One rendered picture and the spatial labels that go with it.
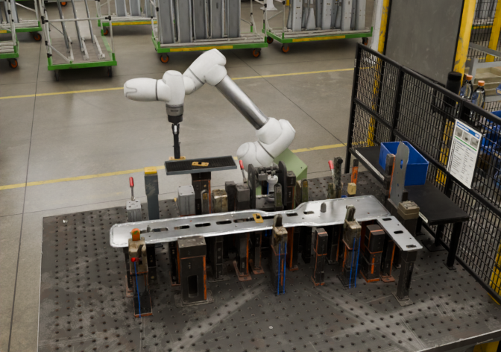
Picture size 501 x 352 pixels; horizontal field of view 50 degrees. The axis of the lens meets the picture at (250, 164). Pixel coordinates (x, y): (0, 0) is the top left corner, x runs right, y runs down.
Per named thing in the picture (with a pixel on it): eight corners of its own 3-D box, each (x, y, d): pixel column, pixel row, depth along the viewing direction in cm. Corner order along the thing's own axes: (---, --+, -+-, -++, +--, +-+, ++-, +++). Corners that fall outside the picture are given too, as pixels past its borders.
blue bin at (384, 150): (396, 186, 290) (399, 164, 284) (377, 162, 317) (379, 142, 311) (426, 184, 292) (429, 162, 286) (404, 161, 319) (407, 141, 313)
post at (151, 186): (149, 248, 292) (143, 176, 273) (148, 241, 298) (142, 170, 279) (163, 247, 293) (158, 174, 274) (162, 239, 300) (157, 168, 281)
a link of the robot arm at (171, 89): (186, 98, 267) (159, 98, 267) (185, 68, 261) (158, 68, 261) (183, 106, 258) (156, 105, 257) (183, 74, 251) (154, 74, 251)
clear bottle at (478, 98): (472, 122, 266) (479, 83, 257) (464, 118, 271) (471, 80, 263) (483, 121, 267) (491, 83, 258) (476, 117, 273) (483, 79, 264)
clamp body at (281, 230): (271, 297, 256) (273, 236, 242) (265, 281, 267) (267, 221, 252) (290, 294, 258) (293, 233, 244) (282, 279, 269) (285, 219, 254)
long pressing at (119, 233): (109, 252, 239) (109, 249, 238) (109, 225, 258) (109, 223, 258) (394, 217, 268) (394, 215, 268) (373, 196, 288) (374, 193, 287)
